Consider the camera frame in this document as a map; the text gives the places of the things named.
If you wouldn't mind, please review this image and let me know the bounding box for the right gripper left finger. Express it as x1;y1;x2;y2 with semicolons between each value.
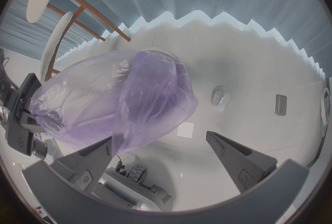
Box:
53;136;116;193

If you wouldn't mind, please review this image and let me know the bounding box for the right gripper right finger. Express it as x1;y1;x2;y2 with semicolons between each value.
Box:
206;131;278;195

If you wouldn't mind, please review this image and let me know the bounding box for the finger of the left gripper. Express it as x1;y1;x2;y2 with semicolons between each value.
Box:
5;111;39;157

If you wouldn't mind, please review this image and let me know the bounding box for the white paper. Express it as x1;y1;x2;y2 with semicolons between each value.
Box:
213;85;231;112

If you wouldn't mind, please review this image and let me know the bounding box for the purple plastic bag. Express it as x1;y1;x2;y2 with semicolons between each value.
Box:
31;50;199;156

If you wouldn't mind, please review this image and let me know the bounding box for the white trash bin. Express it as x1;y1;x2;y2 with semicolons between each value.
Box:
140;47;183;64

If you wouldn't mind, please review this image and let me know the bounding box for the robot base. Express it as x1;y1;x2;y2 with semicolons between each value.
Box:
97;155;174;212

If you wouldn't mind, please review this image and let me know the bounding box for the white oval ring object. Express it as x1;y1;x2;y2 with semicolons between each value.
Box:
320;87;332;135

